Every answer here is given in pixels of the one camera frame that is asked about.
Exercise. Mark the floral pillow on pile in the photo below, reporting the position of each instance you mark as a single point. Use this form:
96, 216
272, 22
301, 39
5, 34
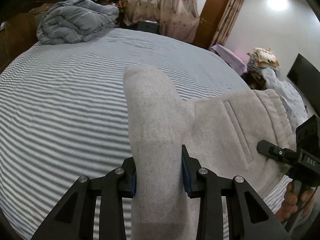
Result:
261, 58

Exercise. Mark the pink patterned curtain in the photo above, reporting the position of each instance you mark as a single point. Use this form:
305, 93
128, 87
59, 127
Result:
177, 19

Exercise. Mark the right hand on gripper handle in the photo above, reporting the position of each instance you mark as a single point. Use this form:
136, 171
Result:
289, 204

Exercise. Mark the folded grey blue quilt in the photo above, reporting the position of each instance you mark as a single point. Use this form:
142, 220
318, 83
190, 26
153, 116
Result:
75, 21

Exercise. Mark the brown wooden door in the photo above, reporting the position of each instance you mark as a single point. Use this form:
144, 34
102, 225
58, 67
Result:
210, 18

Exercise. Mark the black wall television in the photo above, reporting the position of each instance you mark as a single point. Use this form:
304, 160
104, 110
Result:
306, 77

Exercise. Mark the grey white striped bed sheet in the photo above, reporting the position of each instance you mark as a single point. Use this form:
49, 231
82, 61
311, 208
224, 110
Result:
64, 112

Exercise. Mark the dark wooden headboard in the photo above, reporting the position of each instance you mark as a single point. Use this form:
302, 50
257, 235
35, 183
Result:
18, 27

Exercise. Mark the light grey fleece pants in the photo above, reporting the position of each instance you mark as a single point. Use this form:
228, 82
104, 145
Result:
221, 132

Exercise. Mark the folded lilac cloth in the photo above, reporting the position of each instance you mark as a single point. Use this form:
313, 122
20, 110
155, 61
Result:
233, 60

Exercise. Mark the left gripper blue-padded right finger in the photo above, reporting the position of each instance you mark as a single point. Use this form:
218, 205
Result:
248, 215

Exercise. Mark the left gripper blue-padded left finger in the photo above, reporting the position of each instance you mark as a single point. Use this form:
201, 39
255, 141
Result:
73, 215

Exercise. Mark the white dotted blue cloth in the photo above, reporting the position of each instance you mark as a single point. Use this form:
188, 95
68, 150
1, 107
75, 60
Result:
290, 98

